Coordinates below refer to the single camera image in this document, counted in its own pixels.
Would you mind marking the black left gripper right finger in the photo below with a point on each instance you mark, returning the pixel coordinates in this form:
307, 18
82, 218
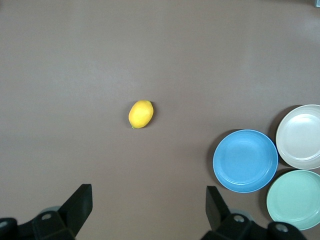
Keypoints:
215, 207

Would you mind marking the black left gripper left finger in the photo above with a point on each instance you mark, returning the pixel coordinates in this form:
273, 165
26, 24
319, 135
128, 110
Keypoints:
75, 207

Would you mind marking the yellow lemon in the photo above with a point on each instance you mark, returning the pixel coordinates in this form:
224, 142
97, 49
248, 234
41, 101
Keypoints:
140, 114

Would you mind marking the blue round plate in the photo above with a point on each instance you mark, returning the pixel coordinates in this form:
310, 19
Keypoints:
245, 160

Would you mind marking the green round plate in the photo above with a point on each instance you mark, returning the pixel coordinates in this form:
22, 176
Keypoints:
295, 200

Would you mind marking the beige round plate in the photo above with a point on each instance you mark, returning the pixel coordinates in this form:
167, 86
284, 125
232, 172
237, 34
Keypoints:
300, 137

